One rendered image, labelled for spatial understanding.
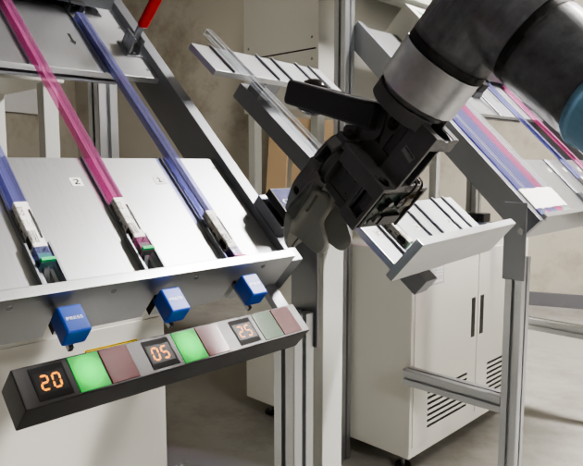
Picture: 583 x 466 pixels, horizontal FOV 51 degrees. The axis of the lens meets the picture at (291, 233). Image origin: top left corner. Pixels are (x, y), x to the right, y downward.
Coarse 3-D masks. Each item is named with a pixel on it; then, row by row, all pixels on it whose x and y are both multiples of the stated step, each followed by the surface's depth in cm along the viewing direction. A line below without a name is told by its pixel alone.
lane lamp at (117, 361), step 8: (104, 352) 57; (112, 352) 57; (120, 352) 58; (128, 352) 58; (104, 360) 56; (112, 360) 57; (120, 360) 57; (128, 360) 58; (112, 368) 56; (120, 368) 57; (128, 368) 57; (136, 368) 57; (112, 376) 56; (120, 376) 56; (128, 376) 56; (136, 376) 57
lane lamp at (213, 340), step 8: (200, 328) 65; (208, 328) 65; (216, 328) 66; (200, 336) 64; (208, 336) 65; (216, 336) 65; (208, 344) 64; (216, 344) 64; (224, 344) 65; (208, 352) 63; (216, 352) 64
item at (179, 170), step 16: (80, 16) 93; (96, 32) 92; (96, 48) 90; (112, 64) 88; (128, 80) 87; (128, 96) 85; (144, 112) 84; (160, 144) 81; (176, 160) 80; (176, 176) 79; (192, 192) 77; (208, 208) 76
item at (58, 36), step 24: (24, 0) 91; (48, 0) 94; (0, 24) 83; (48, 24) 89; (72, 24) 93; (96, 24) 96; (120, 24) 100; (0, 48) 80; (48, 48) 85; (72, 48) 88; (120, 48) 95; (0, 72) 84; (24, 72) 86; (72, 72) 85; (96, 72) 87; (144, 72) 94
